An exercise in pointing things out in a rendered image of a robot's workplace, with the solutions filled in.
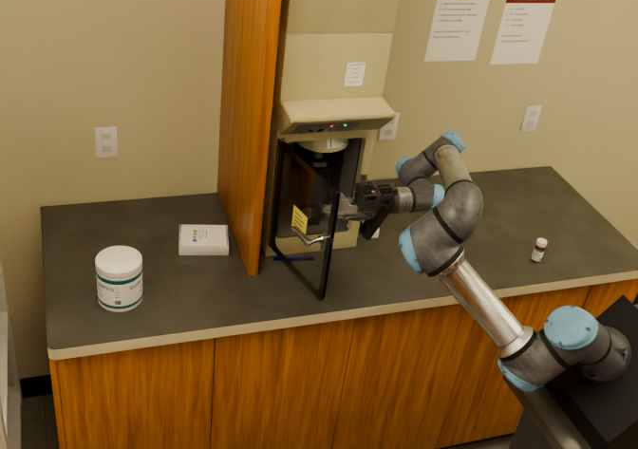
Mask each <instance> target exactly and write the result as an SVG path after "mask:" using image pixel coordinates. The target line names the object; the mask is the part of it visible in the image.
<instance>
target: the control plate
mask: <svg viewBox="0 0 638 449"><path fill-rule="evenodd" d="M345 124H346V126H344V125H345ZM359 124H360V122H346V123H328V124H310V125H299V126H298V127H297V128H296V129H295V130H294V131H293V132H292V134H303V133H319V132H317V131H318V130H319V129H325V130H323V131H322V132H336V131H337V130H336V129H338V128H339V131H352V130H353V129H354V128H355V127H356V126H358V125H359ZM331 125H333V126H331ZM344 128H346V129H347V130H345V129H344ZM329 129H331V131H329ZM309 130H313V132H309ZM299 131H303V132H299Z"/></svg>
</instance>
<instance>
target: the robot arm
mask: <svg viewBox="0 0 638 449"><path fill-rule="evenodd" d="M465 147H466V146H465V143H464V142H463V140H462V139H461V138H460V136H459V135H458V134H457V133H456V132H455V131H453V130H448V131H447V132H446V133H444V134H443V135H441V136H440V137H439V138H438V139H437V140H435V141H434V142H433V143H432V144H430V145H429V146H428V147H427V148H425V149H424V150H423V151H422V152H420V153H419V155H418V156H416V157H415V158H414V157H412V156H406V157H405V158H401V159H400V160H399V161H398V162H397V164H396V167H395V170H396V173H397V175H398V178H399V181H400V182H401V183H402V185H403V187H398V188H397V187H395V184H394V183H385V184H374V183H373V181H367V182H356V183H355V192H354V199H353V198H351V197H345V196H344V194H343V193H340V201H339V208H338V215H337V217H338V218H343V219H346V220H353V221H361V220H364V223H363V224H362V225H361V227H360V228H359V232H360V234H361V235H362V237H363V238H364V239H367V240H370V238H371V237H372V236H373V235H374V234H375V233H376V231H377V230H378V229H379V227H380V226H381V224H382V223H383V222H384V220H385V219H386V217H387V216H388V214H395V213H396V214H401V213H411V212H421V211H428V212H427V213H426V214H425V215H423V216H422V217H421V218H419V219H418V220H417V221H415V222H414V223H413V224H412V225H409V226H408V228H407V229H406V230H405V231H403V232H402V233H401V234H400V236H399V245H400V249H401V251H402V253H403V256H404V258H405V260H406V262H407V263H408V265H409V266H410V267H411V269H412V270H413V271H415V272H416V273H417V274H424V273H426V274H427V275H428V276H429V277H430V278H438V279H439V280H440V281H441V282H442V283H443V284H444V285H445V287H446V288H447V289H448V290H449V291H450V292H451V294H452V295H453V296H454V297H455V298H456V299H457V301H458V302H459V303H460V304H461V305H462V306H463V308H464V309H465V310H466V311H467V312H468V313H469V315H470V316H471V317H472V318H473V319H474V320H475V321H476V323H477V324H478V325H479V326H480V327H481V329H482V330H483V331H484V332H485V333H486V334H487V336H488V337H489V338H490V339H491V340H492V341H493V342H494V344H495V345H496V346H497V356H498V360H497V364H498V367H499V369H500V370H501V372H502V373H503V374H504V376H505V377H506V378H507V379H508V380H509V381H510V382H511V383H512V384H513V385H514V386H515V387H517V388H518V389H520V390H522V391H524V392H532V391H534V390H536V389H538V388H539V387H542V386H543V385H544V384H545V383H547V382H548V381H550V380H551V379H553V378H554V377H556V376H557V375H559V374H560V373H562V372H563V371H565V370H566V369H568V368H569V367H571V366H572V365H575V366H576V368H577V369H578V370H579V372H580V373H581V374H582V375H584V376H585V377H586V378H588V379H589V380H592V381H594V382H598V383H606V382H610V381H613V380H615V379H617V378H619V377H620V376H621V375H622V374H623V373H624V372H625V371H626V370H627V368H628V367H629V363H630V360H631V347H630V344H629V341H628V339H627V338H626V337H625V336H624V335H623V334H622V333H621V332H620V331H619V330H617V329H615V328H613V327H607V326H602V325H601V324H600V323H599V322H598V321H597V320H596V319H595V318H594V317H593V316H592V315H591V314H590V313H589V312H587V311H585V310H583V309H582V308H579V307H575V306H564V307H561V308H558V309H555V310H554V311H553V312H552V313H551V314H550V315H549V316H548V317H547V319H546V320H547V322H546V323H545V324H544V328H543V329H541V330H540V331H539V332H535V331H534V330H533V328H532V327H525V326H523V325H521V324H520V323H519V321H518V320H517V318H515V316H514V315H513V313H512V312H511V311H509V310H508V309H507V307H506V306H505V305H504V304H503V303H502V302H501V300H500V299H499V298H498V297H497V296H496V294H495V293H494V292H493V291H492V290H491V289H490V287H489V286H488V285H487V284H486V283H485V282H484V281H483V279H482V278H481V277H480V276H479V275H478V273H477V272H476V271H475V270H474V269H473V268H472V266H471V265H470V264H469V263H468V262H467V261H466V259H465V258H464V248H463V247H462V246H461V243H463V242H464V241H465V240H466V239H468V238H469V237H470V236H471V235H472V234H473V232H474V231H475V230H476V228H477V226H478V224H479V222H480V218H481V215H482V209H483V197H482V193H481V191H480V188H479V187H478V186H477V184H476V183H475V182H474V181H472V179H471V178H470V175H469V173H468V171H467V169H466V166H465V164H464V162H463V160H462V157H461V155H460V153H461V152H462V151H463V150H464V149H465ZM437 171H439V174H440V176H441V181H442V184H443V187H444V189H443V188H442V186H441V185H439V184H433V185H432V184H431V183H430V181H429V180H428V179H429V178H430V177H431V176H433V175H434V174H435V173H436V172H437ZM363 183H367V185H359V184H363ZM444 190H445V192H444Z"/></svg>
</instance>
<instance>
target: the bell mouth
mask: <svg viewBox="0 0 638 449"><path fill-rule="evenodd" d="M296 143H297V144H299V145H300V146H302V147H303V148H306V149H308V150H310V151H314V152H320V153H332V152H337V151H340V150H342V149H344V148H346V147H347V144H348V139H337V140H306V141H296Z"/></svg>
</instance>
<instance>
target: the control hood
mask: <svg viewBox="0 0 638 449"><path fill-rule="evenodd" d="M396 115H397V114H396V113H395V112H394V111H393V110H392V108H391V107H390V106H389V105H388V104H387V102H386V101H385V100H384V99H383V97H368V98H346V99H324V100H302V101H281V102H280V110H279V120H278V130H277V131H278V133H279V134H280V135H291V133H292V132H293V131H294V130H295V129H296V128H297V127H298V126H299V125H310V124H328V123H346V122H360V124H359V125H358V126H356V127H355V128H354V129H353V130H352V131H358V130H375V129H381V128H382V127H383V126H385V125H386V124H387V123H389V122H390V121H392V120H393V119H394V118H395V117H396Z"/></svg>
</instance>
